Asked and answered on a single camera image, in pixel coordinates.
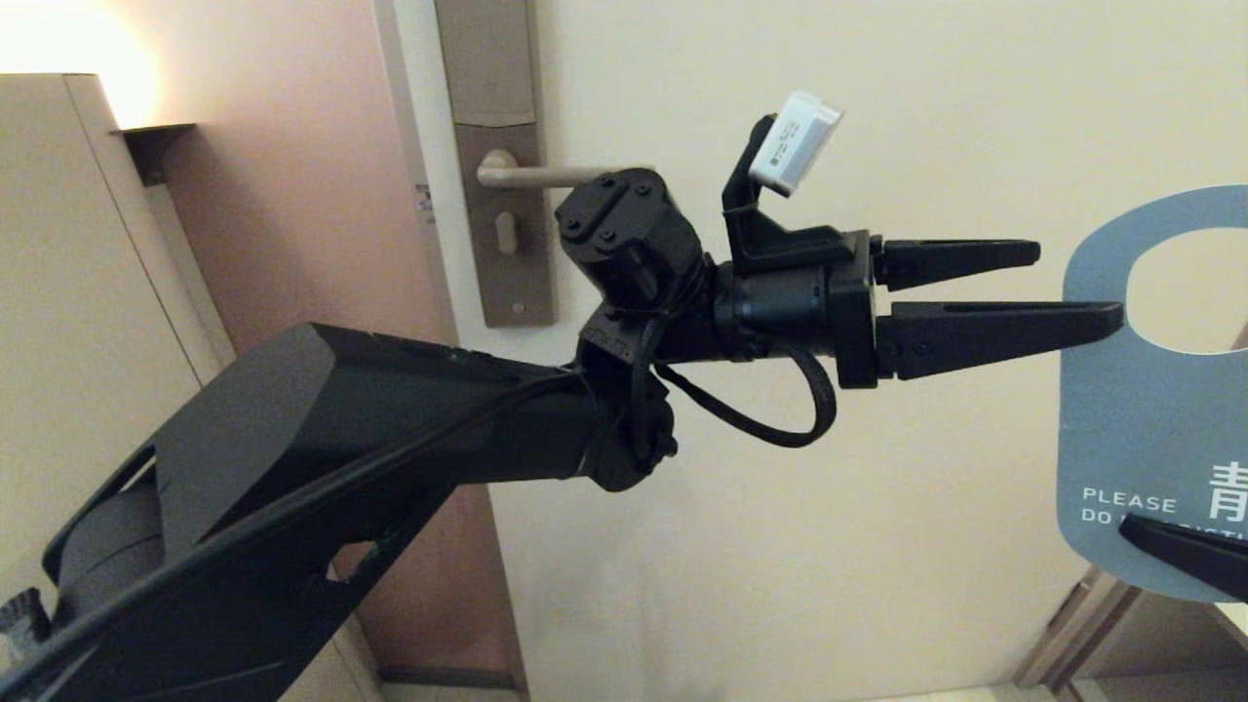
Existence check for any blue and white door hanger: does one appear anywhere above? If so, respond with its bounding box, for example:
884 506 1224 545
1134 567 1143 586
1057 184 1248 604

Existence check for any white room door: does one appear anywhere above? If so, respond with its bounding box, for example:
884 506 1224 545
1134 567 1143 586
395 0 1248 701

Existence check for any bronze door lock plate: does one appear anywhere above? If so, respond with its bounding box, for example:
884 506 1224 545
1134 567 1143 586
435 0 559 328

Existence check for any beige cabinet panel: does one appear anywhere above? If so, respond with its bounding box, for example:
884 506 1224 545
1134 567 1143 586
0 74 381 702

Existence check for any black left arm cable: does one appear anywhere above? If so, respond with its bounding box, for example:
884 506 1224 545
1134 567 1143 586
624 331 839 449

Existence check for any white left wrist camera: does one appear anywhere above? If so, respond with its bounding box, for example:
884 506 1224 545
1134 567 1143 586
748 91 844 198

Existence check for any beige metal door handle lever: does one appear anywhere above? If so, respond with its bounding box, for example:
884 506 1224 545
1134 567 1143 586
477 149 656 189

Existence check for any dark wall lamp fixture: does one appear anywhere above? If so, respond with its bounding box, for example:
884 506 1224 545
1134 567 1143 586
110 124 198 186

